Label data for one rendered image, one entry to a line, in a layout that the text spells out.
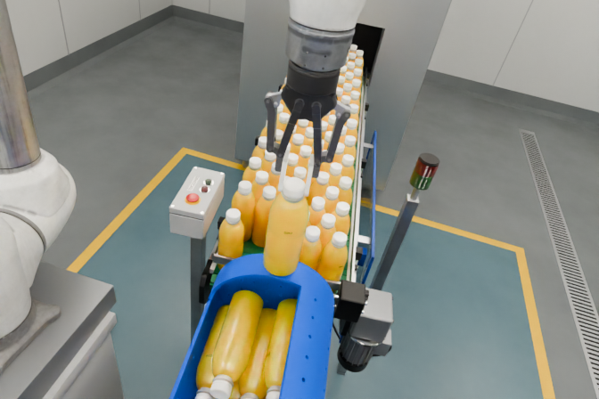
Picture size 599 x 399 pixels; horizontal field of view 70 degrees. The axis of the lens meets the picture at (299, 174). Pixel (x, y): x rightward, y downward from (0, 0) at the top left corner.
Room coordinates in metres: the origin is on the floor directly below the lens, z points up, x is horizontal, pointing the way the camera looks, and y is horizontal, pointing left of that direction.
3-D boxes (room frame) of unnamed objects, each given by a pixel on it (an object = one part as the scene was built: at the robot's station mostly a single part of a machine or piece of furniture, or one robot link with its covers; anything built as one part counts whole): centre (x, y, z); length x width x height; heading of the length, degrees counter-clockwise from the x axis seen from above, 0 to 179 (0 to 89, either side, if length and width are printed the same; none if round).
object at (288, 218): (0.58, 0.00, 1.36); 0.07 x 0.07 x 0.19
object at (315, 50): (0.58, 0.01, 1.72); 0.09 x 0.09 x 0.06
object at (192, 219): (0.94, 0.28, 1.05); 0.20 x 0.10 x 0.10; 178
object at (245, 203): (0.98, 0.15, 1.00); 0.07 x 0.07 x 0.19
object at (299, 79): (0.58, 0.01, 1.65); 0.08 x 0.07 x 0.09; 90
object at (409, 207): (1.09, -0.37, 0.55); 0.04 x 0.04 x 1.10; 88
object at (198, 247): (0.94, 0.28, 0.50); 0.04 x 0.04 x 1.00; 88
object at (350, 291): (0.76, -0.20, 0.95); 0.10 x 0.07 x 0.10; 88
